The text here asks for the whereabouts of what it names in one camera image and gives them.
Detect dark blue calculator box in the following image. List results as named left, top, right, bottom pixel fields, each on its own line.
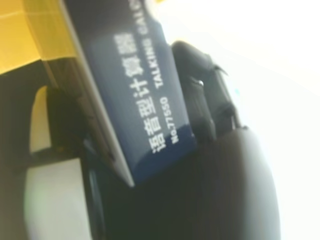
left=42, top=0, right=198, bottom=187

